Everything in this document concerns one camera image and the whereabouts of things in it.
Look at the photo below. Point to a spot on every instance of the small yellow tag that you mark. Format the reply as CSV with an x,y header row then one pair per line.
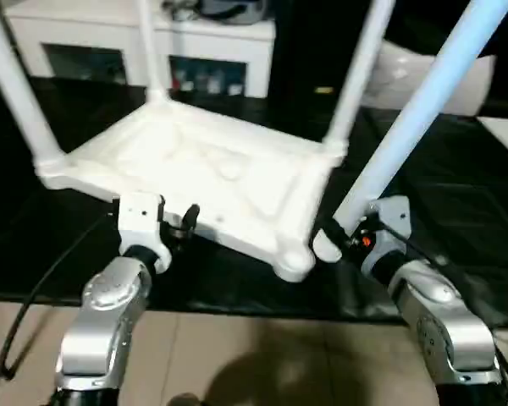
x,y
323,90

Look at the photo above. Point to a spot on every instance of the dark items on cabinet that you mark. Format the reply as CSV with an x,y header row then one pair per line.
x,y
216,8

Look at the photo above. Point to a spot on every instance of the black table mat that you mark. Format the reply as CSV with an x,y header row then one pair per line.
x,y
34,228

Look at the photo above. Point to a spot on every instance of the white flat board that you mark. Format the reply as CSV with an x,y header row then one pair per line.
x,y
504,139

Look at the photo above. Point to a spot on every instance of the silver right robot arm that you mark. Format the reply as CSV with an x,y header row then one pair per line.
x,y
440,330

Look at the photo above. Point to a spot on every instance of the grey cushion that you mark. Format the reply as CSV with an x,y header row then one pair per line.
x,y
466,85

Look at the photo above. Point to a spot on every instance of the white plastic table leg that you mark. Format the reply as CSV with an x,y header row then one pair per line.
x,y
17,85
356,76
152,51
415,110

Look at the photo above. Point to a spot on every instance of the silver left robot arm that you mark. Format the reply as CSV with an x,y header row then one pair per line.
x,y
106,330

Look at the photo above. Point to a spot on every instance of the white glass-door cabinet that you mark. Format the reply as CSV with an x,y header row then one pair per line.
x,y
110,42

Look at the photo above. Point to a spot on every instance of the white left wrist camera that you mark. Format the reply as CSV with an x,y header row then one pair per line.
x,y
142,222

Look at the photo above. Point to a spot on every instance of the white plastic table top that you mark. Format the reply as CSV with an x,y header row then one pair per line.
x,y
203,169

